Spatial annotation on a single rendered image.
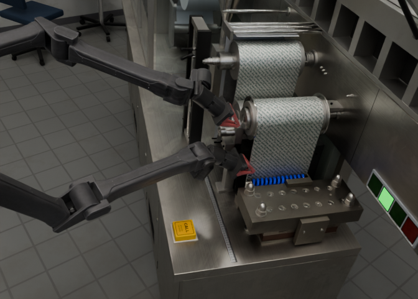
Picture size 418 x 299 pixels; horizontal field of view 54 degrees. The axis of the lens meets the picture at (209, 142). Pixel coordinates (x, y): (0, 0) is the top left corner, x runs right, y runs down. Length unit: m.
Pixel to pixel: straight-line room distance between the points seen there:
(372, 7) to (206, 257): 0.93
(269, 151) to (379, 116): 0.37
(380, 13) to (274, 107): 0.41
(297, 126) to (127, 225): 1.55
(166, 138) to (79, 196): 0.78
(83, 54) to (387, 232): 2.31
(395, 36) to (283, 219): 0.63
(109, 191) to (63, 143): 2.21
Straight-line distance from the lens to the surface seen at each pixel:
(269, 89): 1.56
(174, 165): 1.21
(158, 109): 2.02
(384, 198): 1.33
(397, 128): 1.27
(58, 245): 2.62
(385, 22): 1.32
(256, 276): 1.46
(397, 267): 2.84
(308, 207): 1.43
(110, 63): 1.28
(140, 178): 1.17
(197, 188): 1.59
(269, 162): 1.45
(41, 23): 1.37
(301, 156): 1.48
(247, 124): 1.34
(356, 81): 1.42
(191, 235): 1.41
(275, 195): 1.43
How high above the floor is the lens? 2.00
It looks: 37 degrees down
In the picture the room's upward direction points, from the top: 7 degrees clockwise
